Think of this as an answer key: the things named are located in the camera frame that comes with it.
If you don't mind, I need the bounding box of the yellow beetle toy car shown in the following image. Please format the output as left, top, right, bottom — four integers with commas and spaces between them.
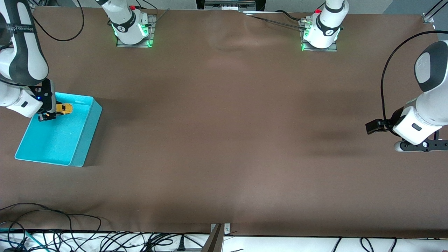
55, 103, 74, 115

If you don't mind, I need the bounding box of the turquoise plastic bin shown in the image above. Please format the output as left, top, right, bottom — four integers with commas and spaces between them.
15, 92, 103, 167

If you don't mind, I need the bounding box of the grey metal mounting plate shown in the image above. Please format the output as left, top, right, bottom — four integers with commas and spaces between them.
117, 15, 157, 48
299, 19, 338, 52

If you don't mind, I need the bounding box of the aluminium profile bar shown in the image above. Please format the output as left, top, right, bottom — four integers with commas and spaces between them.
422, 0, 448, 24

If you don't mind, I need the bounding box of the brown table cover mat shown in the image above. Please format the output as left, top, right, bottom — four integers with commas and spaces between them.
0, 6, 448, 238

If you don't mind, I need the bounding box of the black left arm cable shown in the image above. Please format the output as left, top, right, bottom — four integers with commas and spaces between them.
381, 31, 448, 123

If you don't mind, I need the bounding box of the black looping arm cable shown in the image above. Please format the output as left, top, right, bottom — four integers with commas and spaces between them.
33, 0, 85, 42

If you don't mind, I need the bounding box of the teal cable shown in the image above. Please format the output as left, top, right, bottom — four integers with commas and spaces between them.
0, 227, 39, 250

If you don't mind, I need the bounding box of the thick black base cable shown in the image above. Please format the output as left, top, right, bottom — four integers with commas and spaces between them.
275, 10, 303, 21

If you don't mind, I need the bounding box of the thin black base cable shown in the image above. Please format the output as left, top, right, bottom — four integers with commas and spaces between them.
249, 16, 302, 28

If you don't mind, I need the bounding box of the black metal equipment frame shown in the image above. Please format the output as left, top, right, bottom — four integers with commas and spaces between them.
196, 0, 265, 12

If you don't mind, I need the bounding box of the grey metal bracket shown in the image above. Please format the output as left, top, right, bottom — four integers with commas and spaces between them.
201, 223, 231, 252

